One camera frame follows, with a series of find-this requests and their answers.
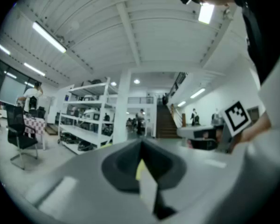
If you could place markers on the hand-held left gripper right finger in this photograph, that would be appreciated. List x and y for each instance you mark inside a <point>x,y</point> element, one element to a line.
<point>212,176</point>

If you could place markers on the wooden stair handrail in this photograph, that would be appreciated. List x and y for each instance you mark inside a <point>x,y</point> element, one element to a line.
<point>184,121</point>

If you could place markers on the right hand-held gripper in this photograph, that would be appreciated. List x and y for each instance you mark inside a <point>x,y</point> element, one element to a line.
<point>238,119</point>

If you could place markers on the white projector screen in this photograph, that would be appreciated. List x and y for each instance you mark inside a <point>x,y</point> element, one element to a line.
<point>10,90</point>

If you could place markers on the person's black shirt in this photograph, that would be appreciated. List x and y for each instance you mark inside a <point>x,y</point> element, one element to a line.
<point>259,31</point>

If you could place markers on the brown wooden pallet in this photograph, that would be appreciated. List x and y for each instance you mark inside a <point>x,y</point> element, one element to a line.
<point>51,129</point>

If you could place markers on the ceiling panel light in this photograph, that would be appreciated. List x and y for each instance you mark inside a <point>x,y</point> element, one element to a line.
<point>206,13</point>

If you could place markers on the dark green appliance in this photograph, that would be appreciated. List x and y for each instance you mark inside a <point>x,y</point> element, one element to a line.
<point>95,81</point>

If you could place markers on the black cantilever chair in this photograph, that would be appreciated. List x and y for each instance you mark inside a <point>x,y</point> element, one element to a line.
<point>16,125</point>

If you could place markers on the round ceiling light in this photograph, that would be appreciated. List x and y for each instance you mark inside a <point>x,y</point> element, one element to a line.
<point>136,81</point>

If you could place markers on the white square pillar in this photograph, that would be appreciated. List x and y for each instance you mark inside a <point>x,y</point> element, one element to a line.
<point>121,106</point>

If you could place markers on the person's right forearm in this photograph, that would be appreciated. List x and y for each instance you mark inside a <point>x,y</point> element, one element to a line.
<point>259,127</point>

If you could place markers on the ceiling tube light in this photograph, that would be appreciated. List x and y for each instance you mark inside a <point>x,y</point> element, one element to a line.
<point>33,69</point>
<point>1,47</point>
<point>49,37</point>

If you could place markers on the black office chair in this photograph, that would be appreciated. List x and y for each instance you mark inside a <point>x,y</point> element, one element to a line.
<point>40,112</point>

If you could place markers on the black stair railing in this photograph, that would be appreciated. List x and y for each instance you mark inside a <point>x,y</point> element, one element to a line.
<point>177,81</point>

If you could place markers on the checkered tablecloth table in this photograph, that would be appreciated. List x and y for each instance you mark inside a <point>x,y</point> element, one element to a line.
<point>35,126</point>

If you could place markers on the white appliance with screen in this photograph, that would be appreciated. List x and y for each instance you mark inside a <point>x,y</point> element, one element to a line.
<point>87,98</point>
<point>91,113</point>

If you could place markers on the black balcony railing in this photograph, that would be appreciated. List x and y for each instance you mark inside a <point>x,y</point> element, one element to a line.
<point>137,100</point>

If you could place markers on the black bag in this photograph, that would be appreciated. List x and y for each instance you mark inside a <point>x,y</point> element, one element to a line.
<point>84,146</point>
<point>66,136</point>

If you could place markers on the white metal shelving rack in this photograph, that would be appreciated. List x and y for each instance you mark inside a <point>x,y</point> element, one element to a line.
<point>84,103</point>

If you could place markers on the white desk with curved legs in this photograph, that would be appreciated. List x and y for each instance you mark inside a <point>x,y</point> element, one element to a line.
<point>149,128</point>

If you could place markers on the yellow-green tablecloth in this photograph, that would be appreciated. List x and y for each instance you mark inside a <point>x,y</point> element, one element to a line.
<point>139,171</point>

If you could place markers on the dark brown staircase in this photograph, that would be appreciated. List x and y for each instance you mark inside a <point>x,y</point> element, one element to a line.
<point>164,122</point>

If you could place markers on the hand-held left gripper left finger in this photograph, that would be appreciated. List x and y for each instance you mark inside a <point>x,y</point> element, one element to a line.
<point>84,183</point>

